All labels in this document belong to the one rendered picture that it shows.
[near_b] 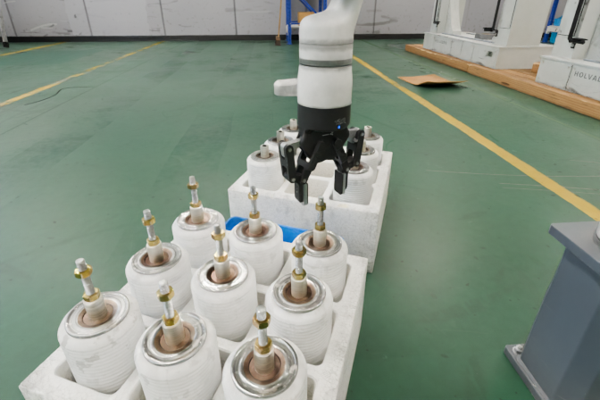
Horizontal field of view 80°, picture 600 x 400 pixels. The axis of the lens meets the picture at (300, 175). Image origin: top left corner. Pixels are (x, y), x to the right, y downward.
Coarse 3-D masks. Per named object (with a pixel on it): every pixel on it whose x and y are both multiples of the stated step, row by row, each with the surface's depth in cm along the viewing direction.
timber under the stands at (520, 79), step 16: (416, 48) 454; (448, 64) 374; (464, 64) 343; (496, 80) 296; (512, 80) 276; (528, 80) 266; (544, 96) 245; (560, 96) 232; (576, 96) 222; (592, 112) 209
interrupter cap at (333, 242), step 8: (304, 232) 62; (312, 232) 62; (328, 232) 62; (304, 240) 60; (312, 240) 61; (328, 240) 61; (336, 240) 60; (312, 248) 58; (320, 248) 59; (328, 248) 58; (336, 248) 58; (312, 256) 57; (320, 256) 57; (328, 256) 57
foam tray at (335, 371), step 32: (288, 256) 70; (352, 256) 68; (128, 288) 60; (256, 288) 60; (352, 288) 60; (352, 320) 55; (224, 352) 50; (352, 352) 61; (32, 384) 45; (64, 384) 45; (128, 384) 45; (320, 384) 45
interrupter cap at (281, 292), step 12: (288, 276) 53; (312, 276) 52; (276, 288) 50; (288, 288) 51; (312, 288) 50; (324, 288) 50; (276, 300) 48; (288, 300) 48; (300, 300) 49; (312, 300) 48; (300, 312) 47
